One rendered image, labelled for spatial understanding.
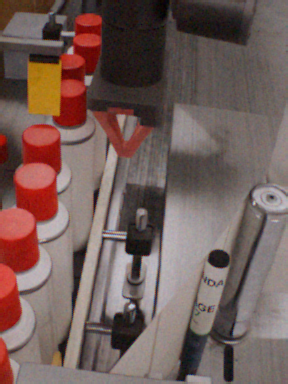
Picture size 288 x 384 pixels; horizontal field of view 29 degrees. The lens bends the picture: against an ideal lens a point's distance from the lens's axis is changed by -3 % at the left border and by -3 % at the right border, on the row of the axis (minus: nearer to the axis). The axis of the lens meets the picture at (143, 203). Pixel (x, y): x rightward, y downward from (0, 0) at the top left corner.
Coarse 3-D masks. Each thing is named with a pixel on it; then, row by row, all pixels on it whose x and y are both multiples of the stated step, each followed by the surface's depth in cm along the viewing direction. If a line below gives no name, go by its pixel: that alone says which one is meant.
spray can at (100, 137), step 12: (84, 36) 59; (96, 36) 59; (84, 48) 58; (96, 48) 58; (96, 60) 59; (96, 120) 64; (96, 132) 65; (96, 144) 66; (96, 156) 67; (96, 168) 69; (96, 180) 70
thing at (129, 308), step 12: (120, 312) 54; (132, 312) 51; (84, 324) 53; (96, 324) 53; (108, 324) 53; (120, 324) 53; (132, 324) 52; (120, 336) 52; (132, 336) 52; (120, 348) 53
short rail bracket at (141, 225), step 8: (144, 208) 60; (136, 216) 60; (144, 216) 60; (128, 224) 63; (136, 224) 61; (144, 224) 61; (128, 232) 61; (136, 232) 61; (144, 232) 62; (152, 232) 62; (128, 240) 61; (136, 240) 61; (144, 240) 61; (152, 240) 61; (128, 248) 62; (136, 248) 62; (144, 248) 62; (136, 256) 64; (144, 256) 63; (136, 264) 65; (136, 272) 66
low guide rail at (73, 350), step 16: (112, 160) 71; (112, 176) 69; (96, 208) 64; (96, 224) 63; (96, 240) 61; (96, 256) 59; (80, 288) 56; (80, 304) 54; (80, 320) 53; (80, 336) 52; (80, 352) 52
